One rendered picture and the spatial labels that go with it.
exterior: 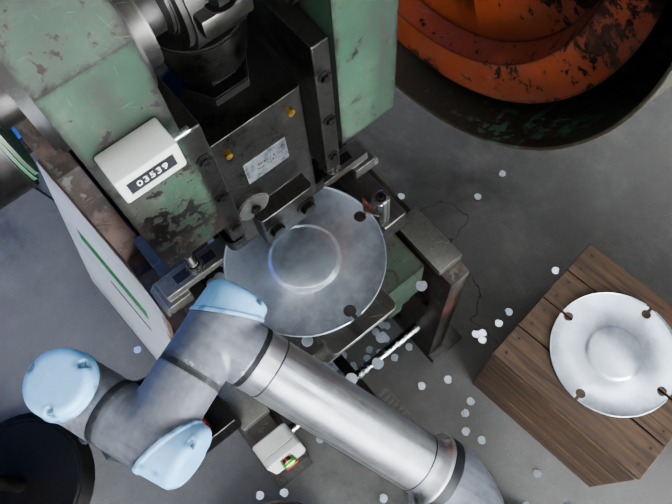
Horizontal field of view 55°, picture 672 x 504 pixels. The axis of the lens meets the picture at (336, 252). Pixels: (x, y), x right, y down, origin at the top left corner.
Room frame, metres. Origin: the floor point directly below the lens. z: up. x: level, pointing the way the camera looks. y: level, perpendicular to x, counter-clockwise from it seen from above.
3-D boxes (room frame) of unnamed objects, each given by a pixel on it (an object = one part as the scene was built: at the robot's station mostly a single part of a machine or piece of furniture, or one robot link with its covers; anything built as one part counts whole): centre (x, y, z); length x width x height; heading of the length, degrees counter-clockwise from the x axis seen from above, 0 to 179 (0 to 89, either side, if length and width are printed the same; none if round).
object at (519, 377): (0.28, -0.60, 0.18); 0.40 x 0.38 x 0.35; 38
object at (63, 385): (0.17, 0.30, 1.15); 0.09 x 0.08 x 0.11; 53
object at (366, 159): (0.64, -0.02, 0.76); 0.17 x 0.06 x 0.10; 121
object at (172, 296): (0.46, 0.27, 0.76); 0.17 x 0.06 x 0.10; 121
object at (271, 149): (0.52, 0.10, 1.04); 0.17 x 0.15 x 0.30; 31
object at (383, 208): (0.53, -0.09, 0.75); 0.03 x 0.03 x 0.10; 31
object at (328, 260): (0.44, 0.06, 0.78); 0.29 x 0.29 x 0.01
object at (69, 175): (0.53, 0.42, 0.45); 0.92 x 0.12 x 0.90; 31
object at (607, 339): (0.28, -0.60, 0.35); 0.29 x 0.29 x 0.01
